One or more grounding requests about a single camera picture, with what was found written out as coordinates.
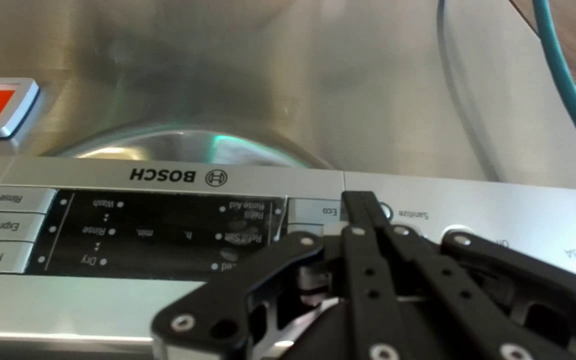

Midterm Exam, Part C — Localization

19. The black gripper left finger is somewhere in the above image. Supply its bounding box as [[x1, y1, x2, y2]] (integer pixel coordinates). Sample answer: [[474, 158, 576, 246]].
[[150, 190, 403, 360]]

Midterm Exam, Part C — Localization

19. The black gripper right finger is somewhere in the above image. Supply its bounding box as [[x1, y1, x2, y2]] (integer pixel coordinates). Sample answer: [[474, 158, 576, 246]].
[[383, 225, 576, 360]]

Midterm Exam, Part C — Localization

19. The stainless steel dishwasher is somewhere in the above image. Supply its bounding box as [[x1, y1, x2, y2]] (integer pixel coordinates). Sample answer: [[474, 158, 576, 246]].
[[0, 0, 576, 360]]

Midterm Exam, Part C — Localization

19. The teal cable at outlet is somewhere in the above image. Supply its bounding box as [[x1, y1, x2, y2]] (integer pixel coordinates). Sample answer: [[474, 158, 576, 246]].
[[530, 0, 576, 181]]

